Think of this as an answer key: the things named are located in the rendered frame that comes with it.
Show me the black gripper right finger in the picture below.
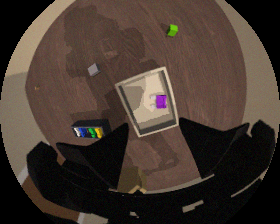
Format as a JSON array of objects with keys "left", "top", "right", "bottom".
[{"left": 179, "top": 117, "right": 250, "bottom": 179}]

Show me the blue fuse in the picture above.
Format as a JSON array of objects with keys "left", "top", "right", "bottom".
[{"left": 79, "top": 128, "right": 87, "bottom": 137}]

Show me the violet blade fuse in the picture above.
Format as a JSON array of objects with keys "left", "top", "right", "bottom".
[{"left": 151, "top": 94, "right": 167, "bottom": 108}]

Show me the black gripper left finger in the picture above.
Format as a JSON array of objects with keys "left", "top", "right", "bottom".
[{"left": 55, "top": 123, "right": 129, "bottom": 189}]

